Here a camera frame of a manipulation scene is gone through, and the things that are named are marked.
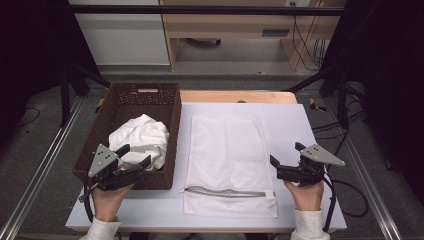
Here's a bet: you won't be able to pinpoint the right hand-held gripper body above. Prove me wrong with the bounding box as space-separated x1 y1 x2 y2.
276 143 346 187

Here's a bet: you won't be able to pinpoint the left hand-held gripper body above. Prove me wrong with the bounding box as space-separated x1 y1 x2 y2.
79 143 145 203

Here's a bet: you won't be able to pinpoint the white garment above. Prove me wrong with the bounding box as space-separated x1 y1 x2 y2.
108 113 170 172

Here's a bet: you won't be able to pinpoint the white mesh laundry bag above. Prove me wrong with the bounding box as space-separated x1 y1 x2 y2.
182 114 279 220

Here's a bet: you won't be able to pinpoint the brown woven basket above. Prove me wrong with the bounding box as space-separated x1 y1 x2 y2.
72 82 183 191

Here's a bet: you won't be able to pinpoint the person's right hand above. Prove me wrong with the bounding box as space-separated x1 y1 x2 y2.
283 179 325 212

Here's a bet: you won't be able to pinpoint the person's left hand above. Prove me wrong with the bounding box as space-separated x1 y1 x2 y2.
91 183 134 223

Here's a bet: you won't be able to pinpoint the white table board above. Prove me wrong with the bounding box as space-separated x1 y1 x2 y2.
65 102 348 232

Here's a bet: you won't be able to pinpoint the yellow and black clamp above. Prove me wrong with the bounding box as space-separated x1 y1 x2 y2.
94 96 106 113
309 97 328 113

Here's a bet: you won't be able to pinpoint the black metal stand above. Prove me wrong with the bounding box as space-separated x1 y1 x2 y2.
59 63 113 128
285 63 351 130

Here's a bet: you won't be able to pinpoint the wooden table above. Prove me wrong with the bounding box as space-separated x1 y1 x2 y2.
71 90 338 234

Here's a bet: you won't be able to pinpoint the black curtain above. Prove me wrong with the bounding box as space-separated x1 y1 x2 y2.
321 0 424 204
0 0 101 144

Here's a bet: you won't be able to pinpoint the white cabinet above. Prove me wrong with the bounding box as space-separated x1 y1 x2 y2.
68 0 171 66

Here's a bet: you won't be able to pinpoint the light wooden desk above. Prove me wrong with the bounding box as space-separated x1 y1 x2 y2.
159 0 348 72

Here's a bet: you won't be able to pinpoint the black horizontal bar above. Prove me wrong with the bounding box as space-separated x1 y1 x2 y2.
71 4 345 17

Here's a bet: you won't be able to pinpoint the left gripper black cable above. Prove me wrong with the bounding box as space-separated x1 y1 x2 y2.
82 151 98 224

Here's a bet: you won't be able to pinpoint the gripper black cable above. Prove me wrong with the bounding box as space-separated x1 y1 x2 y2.
82 151 98 224
321 168 337 233

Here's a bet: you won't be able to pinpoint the bundle of black floor cables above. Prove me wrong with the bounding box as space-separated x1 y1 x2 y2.
312 109 366 141

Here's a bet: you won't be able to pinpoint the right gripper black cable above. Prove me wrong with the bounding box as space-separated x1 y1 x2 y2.
321 168 337 233

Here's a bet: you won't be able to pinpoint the looped black floor cable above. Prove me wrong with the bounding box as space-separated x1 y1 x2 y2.
331 179 370 218

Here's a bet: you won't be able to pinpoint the aluminium floor rail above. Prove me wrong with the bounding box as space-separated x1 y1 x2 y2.
324 98 403 240
0 96 85 240

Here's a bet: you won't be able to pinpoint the thin black floor cable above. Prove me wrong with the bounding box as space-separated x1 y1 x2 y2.
18 107 41 128

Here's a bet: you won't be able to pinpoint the hanging desk cables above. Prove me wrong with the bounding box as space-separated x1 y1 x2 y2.
291 1 332 72

